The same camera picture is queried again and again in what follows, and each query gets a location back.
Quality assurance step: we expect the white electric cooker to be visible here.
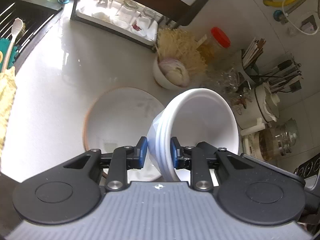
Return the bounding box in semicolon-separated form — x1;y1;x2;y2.
232;82;280;129

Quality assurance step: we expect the wire rack with glass cups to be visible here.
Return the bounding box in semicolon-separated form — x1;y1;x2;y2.
201;66;252;115

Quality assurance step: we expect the red-lid plastic jar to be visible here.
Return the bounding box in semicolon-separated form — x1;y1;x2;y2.
197;27;231;64

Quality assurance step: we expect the black dish rack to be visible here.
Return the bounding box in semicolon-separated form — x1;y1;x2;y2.
71;0;209;51

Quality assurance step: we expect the drinking glass right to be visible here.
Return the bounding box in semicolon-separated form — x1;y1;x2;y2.
132;7;157;35

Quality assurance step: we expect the white spoon in sink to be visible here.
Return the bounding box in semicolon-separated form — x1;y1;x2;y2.
2;18;24;72

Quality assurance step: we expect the bowl with onion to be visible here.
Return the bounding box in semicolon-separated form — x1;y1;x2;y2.
152;57;190;90

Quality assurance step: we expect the hanging utensil rack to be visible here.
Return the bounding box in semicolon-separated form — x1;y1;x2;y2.
258;59;302;93

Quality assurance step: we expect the glass kettle on base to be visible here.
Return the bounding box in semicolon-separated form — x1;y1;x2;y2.
242;118;299;162

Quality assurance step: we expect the drinking glass middle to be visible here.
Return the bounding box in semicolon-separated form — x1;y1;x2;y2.
114;0;138;29

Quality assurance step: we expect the chopstick holder with chopsticks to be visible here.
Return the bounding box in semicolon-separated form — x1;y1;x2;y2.
236;38;266;85

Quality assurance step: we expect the enoki mushroom bunch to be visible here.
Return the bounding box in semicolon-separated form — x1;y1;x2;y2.
156;28;207;76

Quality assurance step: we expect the small white ceramic bowl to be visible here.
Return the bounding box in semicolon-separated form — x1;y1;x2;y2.
162;88;239;181

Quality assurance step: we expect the yellow dish cloth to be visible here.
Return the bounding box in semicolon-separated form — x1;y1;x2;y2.
0;66;17;151

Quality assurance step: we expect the light blue plastic bowl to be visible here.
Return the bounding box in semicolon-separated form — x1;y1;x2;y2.
146;113;181;182

